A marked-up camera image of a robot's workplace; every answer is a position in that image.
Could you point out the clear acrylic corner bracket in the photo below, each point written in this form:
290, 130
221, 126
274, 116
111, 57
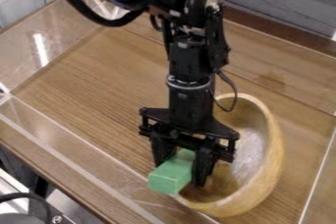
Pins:
106, 9

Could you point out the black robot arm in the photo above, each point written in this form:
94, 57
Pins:
198, 54

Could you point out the green block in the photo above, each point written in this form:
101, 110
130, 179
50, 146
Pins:
171, 177

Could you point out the clear acrylic tray wall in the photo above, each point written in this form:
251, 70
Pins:
95, 179

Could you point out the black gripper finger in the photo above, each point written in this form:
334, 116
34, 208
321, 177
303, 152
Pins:
163, 150
203, 166

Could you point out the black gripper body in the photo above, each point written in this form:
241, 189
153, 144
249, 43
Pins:
189, 125

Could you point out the brown wooden bowl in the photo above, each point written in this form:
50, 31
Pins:
239, 185

